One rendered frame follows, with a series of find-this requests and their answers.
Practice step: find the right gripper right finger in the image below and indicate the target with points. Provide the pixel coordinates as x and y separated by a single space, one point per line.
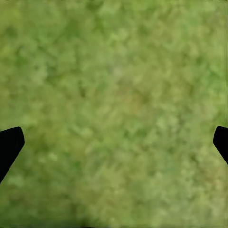
221 141

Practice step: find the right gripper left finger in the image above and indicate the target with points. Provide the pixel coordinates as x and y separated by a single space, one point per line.
11 142

